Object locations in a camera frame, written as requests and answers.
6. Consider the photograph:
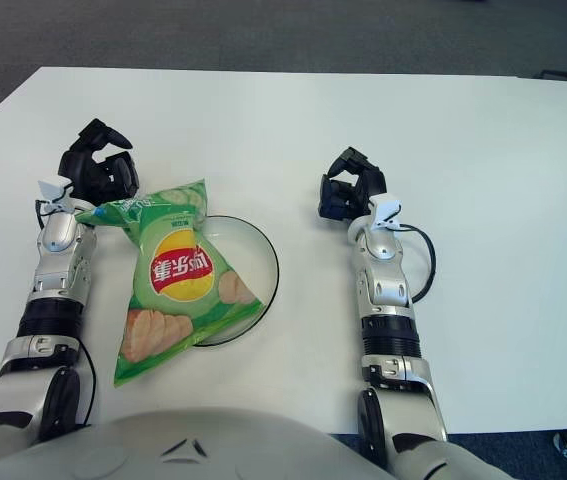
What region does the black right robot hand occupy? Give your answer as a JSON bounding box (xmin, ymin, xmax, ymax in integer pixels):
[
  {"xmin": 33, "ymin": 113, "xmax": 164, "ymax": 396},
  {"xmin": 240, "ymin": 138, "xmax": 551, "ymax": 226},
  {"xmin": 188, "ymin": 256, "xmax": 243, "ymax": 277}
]
[{"xmin": 318, "ymin": 146, "xmax": 388, "ymax": 224}]

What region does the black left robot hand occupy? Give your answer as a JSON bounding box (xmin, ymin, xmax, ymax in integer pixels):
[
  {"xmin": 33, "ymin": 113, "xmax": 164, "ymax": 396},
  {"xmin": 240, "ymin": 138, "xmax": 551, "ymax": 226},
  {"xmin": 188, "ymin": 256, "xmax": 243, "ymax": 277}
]
[{"xmin": 57, "ymin": 118, "xmax": 140, "ymax": 206}]

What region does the green potato chips bag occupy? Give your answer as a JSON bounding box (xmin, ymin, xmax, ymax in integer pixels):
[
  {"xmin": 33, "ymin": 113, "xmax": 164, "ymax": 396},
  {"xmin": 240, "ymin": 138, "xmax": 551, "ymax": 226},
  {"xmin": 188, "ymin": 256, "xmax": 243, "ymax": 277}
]
[{"xmin": 112, "ymin": 178, "xmax": 264, "ymax": 387}]

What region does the white plate black rim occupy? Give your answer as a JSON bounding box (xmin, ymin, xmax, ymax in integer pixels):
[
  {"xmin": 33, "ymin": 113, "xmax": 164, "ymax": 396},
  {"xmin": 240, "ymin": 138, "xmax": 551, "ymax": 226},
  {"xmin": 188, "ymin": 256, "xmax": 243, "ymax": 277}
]
[{"xmin": 192, "ymin": 214, "xmax": 280, "ymax": 347}]

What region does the grey robot torso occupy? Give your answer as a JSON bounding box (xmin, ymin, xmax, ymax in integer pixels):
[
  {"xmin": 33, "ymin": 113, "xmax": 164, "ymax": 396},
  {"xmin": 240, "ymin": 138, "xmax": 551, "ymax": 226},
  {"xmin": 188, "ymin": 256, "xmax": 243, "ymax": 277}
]
[{"xmin": 0, "ymin": 407, "xmax": 504, "ymax": 480}]

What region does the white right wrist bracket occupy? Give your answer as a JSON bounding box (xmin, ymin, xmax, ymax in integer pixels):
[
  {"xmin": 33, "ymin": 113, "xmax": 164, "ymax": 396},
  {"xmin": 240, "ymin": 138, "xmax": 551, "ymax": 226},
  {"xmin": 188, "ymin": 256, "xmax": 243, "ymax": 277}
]
[{"xmin": 368, "ymin": 197, "xmax": 405, "ymax": 232}]

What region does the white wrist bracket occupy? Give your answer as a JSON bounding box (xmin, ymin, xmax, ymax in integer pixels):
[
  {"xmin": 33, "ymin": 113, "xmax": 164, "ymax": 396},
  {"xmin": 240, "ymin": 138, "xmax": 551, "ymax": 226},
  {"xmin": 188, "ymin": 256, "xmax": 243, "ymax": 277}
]
[
  {"xmin": 368, "ymin": 197, "xmax": 405, "ymax": 232},
  {"xmin": 36, "ymin": 177, "xmax": 89, "ymax": 216}
]

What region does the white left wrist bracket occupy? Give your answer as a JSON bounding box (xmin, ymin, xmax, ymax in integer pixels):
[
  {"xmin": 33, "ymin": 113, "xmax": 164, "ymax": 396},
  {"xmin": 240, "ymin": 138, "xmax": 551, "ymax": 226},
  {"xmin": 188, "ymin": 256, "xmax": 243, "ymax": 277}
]
[{"xmin": 36, "ymin": 177, "xmax": 89, "ymax": 216}]

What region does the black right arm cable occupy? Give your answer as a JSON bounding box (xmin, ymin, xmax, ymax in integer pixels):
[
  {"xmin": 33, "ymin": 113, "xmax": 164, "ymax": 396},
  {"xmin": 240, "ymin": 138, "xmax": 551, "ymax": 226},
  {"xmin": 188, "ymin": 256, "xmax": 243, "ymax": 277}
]
[{"xmin": 397, "ymin": 224, "xmax": 437, "ymax": 304}]

